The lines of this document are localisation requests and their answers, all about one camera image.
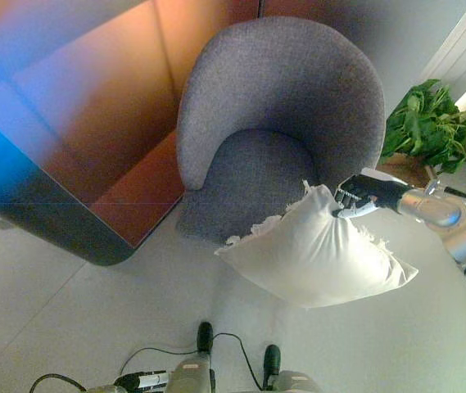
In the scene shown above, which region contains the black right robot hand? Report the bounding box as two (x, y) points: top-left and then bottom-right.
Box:
(330, 173), (410, 219)

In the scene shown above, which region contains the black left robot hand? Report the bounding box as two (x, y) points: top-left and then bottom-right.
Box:
(115, 368), (173, 391)

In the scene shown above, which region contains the white fringed pillow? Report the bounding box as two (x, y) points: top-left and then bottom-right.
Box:
(214, 178), (419, 309)

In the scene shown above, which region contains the wooden crate planter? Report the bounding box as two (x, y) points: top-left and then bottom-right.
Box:
(377, 152), (437, 186)

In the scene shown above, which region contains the silver left robot leg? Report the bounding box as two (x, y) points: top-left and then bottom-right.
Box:
(170, 353), (216, 393)

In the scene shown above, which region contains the black left robot foot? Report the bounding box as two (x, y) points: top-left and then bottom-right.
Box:
(196, 321), (215, 354)

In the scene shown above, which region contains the black robot foot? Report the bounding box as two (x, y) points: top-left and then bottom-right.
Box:
(196, 321), (215, 354)
(264, 344), (282, 378)

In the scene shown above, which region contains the green leafy potted plant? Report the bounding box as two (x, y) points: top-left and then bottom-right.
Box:
(380, 79), (466, 175)

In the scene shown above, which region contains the black right robot foot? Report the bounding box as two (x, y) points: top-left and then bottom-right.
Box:
(264, 344), (282, 378)

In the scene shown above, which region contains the grey fabric tub armchair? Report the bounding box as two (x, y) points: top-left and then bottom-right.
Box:
(176, 18), (387, 247)

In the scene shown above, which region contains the white pleated curtain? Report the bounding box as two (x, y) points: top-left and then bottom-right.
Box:
(419, 0), (466, 102)

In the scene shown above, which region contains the brown rounded-corner wooden cabinet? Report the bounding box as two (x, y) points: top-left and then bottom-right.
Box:
(0, 0), (185, 269)

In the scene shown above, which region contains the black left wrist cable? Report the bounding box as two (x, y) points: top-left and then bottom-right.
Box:
(29, 373), (91, 393)

